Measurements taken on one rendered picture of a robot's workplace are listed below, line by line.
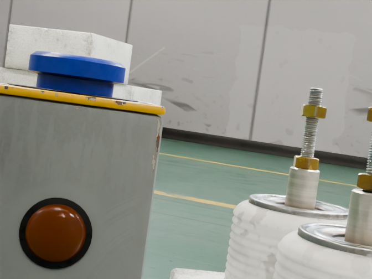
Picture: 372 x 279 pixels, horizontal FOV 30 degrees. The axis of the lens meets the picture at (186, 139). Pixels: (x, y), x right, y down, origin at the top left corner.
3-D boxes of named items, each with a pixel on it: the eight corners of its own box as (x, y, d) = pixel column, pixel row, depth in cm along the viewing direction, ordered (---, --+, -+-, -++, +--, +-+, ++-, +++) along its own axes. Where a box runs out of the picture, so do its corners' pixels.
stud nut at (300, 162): (321, 170, 51) (323, 159, 51) (314, 170, 50) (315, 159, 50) (296, 166, 52) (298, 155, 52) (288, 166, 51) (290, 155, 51)
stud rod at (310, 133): (310, 190, 51) (325, 89, 51) (305, 191, 51) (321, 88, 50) (298, 188, 52) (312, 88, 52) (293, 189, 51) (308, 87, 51)
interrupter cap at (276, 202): (363, 218, 53) (364, 209, 53) (331, 227, 46) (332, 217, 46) (272, 200, 56) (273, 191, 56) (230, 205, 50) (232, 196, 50)
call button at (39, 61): (123, 113, 28) (129, 61, 27) (20, 99, 27) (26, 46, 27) (117, 109, 32) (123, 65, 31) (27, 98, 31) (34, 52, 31)
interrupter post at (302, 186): (319, 214, 52) (325, 170, 52) (308, 216, 50) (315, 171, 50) (289, 208, 53) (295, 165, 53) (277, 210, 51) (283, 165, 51)
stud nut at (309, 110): (329, 119, 51) (330, 108, 51) (321, 118, 50) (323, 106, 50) (304, 115, 52) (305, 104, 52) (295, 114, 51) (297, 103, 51)
